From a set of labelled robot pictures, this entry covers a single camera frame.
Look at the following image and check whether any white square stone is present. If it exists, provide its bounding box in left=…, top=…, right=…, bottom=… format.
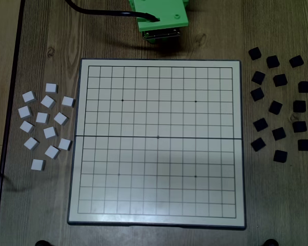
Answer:
left=20, top=120, right=35, bottom=134
left=44, top=145, right=61, bottom=160
left=43, top=126, right=59, bottom=139
left=40, top=95, right=56, bottom=109
left=45, top=83, right=59, bottom=94
left=22, top=91, right=37, bottom=104
left=57, top=138, right=73, bottom=151
left=35, top=112, right=50, bottom=125
left=17, top=106, right=33, bottom=119
left=31, top=158, right=46, bottom=172
left=24, top=137, right=40, bottom=151
left=61, top=96, right=75, bottom=108
left=53, top=112, right=69, bottom=126

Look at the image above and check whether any white go board with grid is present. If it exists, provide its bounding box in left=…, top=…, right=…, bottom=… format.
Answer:
left=67, top=58, right=247, bottom=231

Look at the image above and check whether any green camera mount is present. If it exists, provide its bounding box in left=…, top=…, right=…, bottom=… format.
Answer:
left=129, top=0, right=189, bottom=42

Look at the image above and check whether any thick black camera cable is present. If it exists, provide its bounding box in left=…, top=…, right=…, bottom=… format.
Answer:
left=64, top=0, right=161, bottom=23

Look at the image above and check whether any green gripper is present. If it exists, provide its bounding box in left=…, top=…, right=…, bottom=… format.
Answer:
left=148, top=0, right=191, bottom=46

